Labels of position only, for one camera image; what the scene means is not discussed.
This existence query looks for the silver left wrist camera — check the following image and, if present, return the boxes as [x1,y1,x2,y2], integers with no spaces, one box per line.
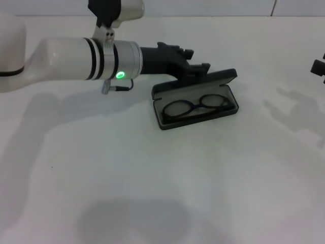
[87,0,146,50]

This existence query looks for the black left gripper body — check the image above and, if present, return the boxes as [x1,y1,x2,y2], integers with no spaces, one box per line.
[139,41,195,86]

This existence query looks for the black glasses case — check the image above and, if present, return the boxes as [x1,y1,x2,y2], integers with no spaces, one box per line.
[151,68,240,131]

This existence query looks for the black glasses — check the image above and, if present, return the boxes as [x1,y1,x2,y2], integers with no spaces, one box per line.
[161,94,230,123]

